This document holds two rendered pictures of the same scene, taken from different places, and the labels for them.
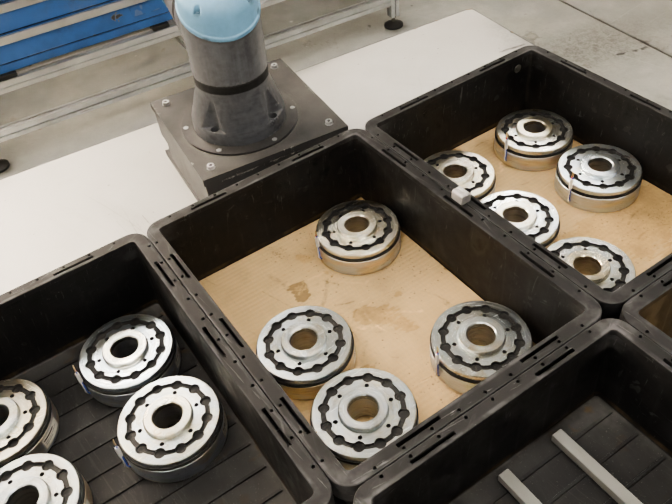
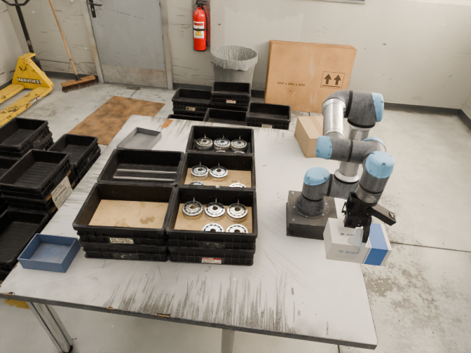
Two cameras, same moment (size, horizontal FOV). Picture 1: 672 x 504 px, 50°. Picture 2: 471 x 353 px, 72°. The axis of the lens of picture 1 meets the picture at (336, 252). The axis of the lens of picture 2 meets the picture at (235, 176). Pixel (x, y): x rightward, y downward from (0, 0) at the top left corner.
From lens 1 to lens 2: 1.81 m
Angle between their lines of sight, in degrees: 80
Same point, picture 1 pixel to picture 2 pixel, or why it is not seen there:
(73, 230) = not seen: hidden behind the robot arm
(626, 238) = (195, 227)
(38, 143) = not seen: outside the picture
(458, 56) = (334, 305)
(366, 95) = (326, 262)
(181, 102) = (328, 199)
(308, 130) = (293, 215)
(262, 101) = (301, 199)
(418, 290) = not seen: hidden behind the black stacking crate
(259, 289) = (240, 178)
